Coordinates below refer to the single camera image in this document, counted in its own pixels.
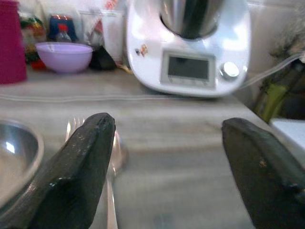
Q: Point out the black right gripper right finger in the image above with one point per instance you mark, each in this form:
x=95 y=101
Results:
x=259 y=164

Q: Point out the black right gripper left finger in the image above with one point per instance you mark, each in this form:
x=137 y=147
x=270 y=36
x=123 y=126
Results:
x=78 y=167

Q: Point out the silver metal spoon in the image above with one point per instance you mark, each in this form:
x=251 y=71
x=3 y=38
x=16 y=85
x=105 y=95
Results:
x=116 y=157

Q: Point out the silver metal fork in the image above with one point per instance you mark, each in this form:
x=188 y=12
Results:
x=72 y=125

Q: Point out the white rectangular box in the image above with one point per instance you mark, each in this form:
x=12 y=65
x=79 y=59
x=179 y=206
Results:
x=289 y=132

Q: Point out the stainless steel bowl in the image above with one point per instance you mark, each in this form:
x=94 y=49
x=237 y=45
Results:
x=14 y=162

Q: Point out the lilac plastic bowl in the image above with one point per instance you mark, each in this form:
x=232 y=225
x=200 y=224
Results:
x=64 y=56

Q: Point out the white kitchen food processor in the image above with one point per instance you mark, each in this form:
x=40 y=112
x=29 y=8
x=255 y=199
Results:
x=188 y=59

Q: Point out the small bottle with red cap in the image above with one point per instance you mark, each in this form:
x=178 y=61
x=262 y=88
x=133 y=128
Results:
x=63 y=33

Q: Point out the colourful snack packet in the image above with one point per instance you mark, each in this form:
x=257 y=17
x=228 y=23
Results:
x=32 y=39

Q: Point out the magenta plastic cup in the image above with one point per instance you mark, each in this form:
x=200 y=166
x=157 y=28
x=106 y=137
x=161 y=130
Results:
x=10 y=43

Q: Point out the clear plastic food bag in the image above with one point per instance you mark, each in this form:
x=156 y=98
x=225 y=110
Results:
x=102 y=26

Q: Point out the steel mixing jug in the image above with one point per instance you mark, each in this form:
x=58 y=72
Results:
x=190 y=16

